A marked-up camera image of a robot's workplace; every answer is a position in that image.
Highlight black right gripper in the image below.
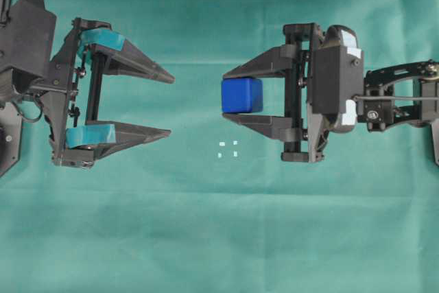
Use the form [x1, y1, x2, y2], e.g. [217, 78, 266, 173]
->
[222, 23, 329, 163]

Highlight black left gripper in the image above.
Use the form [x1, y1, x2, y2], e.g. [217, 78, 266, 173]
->
[31, 18, 175, 169]

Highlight blue block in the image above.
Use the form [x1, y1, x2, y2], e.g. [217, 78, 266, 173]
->
[221, 78, 263, 113]

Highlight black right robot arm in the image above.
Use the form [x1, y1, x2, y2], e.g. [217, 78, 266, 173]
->
[221, 23, 438, 163]

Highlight white tape square marks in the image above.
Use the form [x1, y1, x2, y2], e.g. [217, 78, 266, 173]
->
[217, 140, 239, 159]

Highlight green table cloth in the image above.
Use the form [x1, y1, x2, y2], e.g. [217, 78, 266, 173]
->
[1, 0, 438, 292]

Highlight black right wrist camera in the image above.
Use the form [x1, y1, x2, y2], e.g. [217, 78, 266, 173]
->
[310, 25, 364, 133]

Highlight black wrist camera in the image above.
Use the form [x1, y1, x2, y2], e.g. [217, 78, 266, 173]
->
[310, 25, 364, 133]
[0, 0, 58, 100]

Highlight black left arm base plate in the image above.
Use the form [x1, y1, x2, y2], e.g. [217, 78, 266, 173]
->
[0, 102, 23, 176]

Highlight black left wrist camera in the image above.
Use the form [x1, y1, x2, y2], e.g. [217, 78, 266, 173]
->
[0, 0, 58, 100]

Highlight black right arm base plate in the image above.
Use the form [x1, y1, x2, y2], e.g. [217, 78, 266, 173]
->
[430, 119, 439, 166]

